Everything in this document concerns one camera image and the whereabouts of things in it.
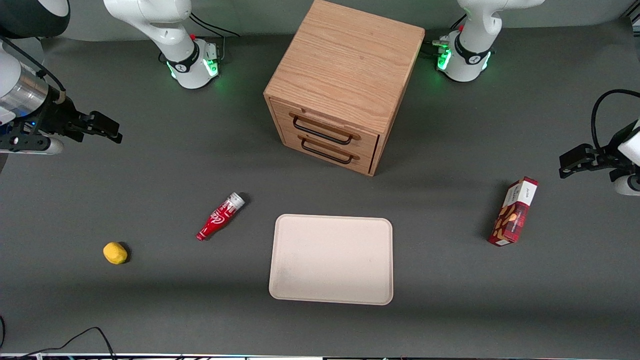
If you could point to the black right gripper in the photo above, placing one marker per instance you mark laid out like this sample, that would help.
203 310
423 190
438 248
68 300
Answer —
56 116

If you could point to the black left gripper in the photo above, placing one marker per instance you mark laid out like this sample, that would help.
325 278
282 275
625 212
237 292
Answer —
611 151

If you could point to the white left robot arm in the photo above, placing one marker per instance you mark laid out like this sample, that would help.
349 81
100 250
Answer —
472 45

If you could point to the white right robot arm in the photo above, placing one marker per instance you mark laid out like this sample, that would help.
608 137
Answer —
150 20

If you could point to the wooden drawer front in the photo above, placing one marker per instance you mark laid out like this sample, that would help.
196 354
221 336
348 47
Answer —
292 142

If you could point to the wooden drawer cabinet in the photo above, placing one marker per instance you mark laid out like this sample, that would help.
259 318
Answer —
345 60

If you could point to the red snack box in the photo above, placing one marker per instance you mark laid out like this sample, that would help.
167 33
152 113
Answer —
515 212

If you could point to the yellow lemon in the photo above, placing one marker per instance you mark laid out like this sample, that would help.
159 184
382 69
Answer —
115 253

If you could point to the red soda bottle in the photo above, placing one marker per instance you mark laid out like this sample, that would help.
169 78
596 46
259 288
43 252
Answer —
220 216

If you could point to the cream rectangular tray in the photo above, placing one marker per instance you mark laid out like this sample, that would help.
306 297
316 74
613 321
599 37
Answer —
331 259

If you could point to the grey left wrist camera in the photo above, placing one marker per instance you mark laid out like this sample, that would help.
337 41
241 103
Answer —
629 185

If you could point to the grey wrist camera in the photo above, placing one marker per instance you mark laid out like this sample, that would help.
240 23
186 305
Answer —
45 146
629 185

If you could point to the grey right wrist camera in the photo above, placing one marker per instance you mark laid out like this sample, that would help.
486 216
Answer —
45 146

